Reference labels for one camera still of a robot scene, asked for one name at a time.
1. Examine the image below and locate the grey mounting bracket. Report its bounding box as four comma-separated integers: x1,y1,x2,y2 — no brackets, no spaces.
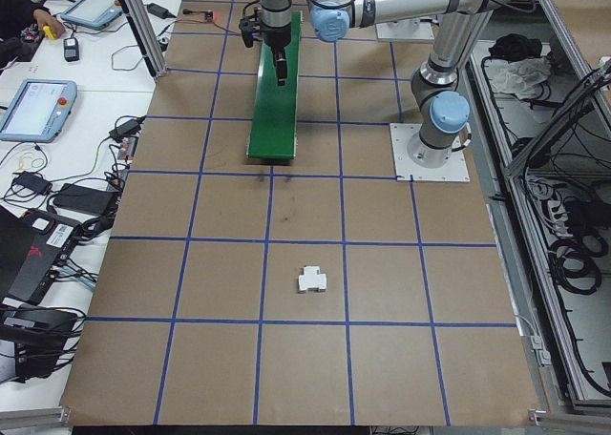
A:
528,334,554,368

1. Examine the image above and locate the black sleeved forearm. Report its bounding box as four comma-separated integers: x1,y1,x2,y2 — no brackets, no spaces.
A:
0,0,49,25

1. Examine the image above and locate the white circuit breaker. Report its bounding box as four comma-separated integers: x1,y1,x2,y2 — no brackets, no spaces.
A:
296,265,330,297

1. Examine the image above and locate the large black power brick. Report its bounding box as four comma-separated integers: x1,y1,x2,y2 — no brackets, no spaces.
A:
51,182,119,217

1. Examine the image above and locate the person's bare hand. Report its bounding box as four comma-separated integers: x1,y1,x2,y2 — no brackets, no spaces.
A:
31,10,64,40

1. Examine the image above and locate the brown circuit board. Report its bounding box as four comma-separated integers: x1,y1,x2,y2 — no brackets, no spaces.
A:
117,135,140,163

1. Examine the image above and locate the black electronics box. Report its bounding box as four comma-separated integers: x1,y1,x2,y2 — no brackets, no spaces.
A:
0,305,87,384

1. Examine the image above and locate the black coiled cable bundle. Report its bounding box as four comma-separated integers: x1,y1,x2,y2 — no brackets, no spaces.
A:
547,232,607,296

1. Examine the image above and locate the red conveyor power wire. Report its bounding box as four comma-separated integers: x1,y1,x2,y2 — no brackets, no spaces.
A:
212,17,243,38

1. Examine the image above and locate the aluminium frame post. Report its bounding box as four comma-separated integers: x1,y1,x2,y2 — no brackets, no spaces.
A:
105,0,168,79

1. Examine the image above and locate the blue teach pendant tablet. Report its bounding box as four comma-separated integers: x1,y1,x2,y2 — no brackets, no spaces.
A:
0,78,78,144
59,0,124,31

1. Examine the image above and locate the black red electronic gadget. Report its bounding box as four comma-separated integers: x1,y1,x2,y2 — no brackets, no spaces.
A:
18,23,45,45

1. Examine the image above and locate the metal V-shaped frame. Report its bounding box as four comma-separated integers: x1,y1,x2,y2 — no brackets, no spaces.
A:
441,0,611,413

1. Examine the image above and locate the white crumpled cloth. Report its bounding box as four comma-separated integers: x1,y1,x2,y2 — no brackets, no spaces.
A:
491,55,554,101

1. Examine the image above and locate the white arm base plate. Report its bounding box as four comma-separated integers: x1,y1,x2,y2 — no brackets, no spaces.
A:
375,22,436,43
390,122,472,184

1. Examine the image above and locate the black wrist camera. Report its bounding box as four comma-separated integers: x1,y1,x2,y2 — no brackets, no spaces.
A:
238,17,262,49

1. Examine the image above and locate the black crumpled cloth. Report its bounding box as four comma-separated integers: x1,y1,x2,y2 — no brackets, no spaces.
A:
490,32,545,60

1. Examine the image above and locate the green conveyor belt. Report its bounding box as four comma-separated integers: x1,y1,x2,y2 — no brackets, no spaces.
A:
245,10,305,165

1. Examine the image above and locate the white power strip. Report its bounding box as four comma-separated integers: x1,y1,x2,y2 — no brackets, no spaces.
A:
527,179,574,229

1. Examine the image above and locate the black computer red logo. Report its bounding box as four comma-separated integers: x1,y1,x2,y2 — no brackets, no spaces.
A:
0,207,81,306

